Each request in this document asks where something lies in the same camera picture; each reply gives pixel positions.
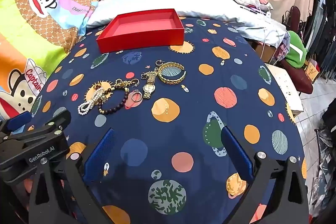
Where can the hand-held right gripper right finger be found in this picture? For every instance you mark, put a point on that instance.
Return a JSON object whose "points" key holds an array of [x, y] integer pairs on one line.
{"points": [[237, 155]]}

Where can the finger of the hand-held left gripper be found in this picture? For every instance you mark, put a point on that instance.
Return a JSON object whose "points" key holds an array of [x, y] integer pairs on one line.
{"points": [[59, 121], [18, 119]]}

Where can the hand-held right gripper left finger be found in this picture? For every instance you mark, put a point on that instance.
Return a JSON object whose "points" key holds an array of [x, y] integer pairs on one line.
{"points": [[101, 155]]}

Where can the gold wrist watch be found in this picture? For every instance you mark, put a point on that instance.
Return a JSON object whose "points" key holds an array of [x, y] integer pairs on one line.
{"points": [[147, 87]]}

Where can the red cardboard box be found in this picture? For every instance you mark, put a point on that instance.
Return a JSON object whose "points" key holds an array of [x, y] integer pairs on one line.
{"points": [[143, 29]]}

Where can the navy planet print blanket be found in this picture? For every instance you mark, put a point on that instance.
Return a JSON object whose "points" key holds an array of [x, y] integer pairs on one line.
{"points": [[197, 98]]}

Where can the white stool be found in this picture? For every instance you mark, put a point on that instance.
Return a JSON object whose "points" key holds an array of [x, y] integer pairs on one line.
{"points": [[283, 87]]}

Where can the pile of plastic bags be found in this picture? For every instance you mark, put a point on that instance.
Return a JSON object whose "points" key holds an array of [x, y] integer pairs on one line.
{"points": [[325, 161]]}

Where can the cartoon monkey blanket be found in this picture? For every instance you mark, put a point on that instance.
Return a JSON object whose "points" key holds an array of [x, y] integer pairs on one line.
{"points": [[39, 29]]}

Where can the dark red chair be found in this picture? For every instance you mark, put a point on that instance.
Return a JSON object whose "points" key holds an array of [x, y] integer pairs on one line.
{"points": [[296, 75]]}

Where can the brown cardboard box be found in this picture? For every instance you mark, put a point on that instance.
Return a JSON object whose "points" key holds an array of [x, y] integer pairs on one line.
{"points": [[265, 52]]}

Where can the green cloth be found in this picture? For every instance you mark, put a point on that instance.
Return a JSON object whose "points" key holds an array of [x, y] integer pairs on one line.
{"points": [[295, 49]]}

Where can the rack of hanging clothes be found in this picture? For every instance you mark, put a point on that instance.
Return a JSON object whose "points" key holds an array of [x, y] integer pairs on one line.
{"points": [[323, 16]]}

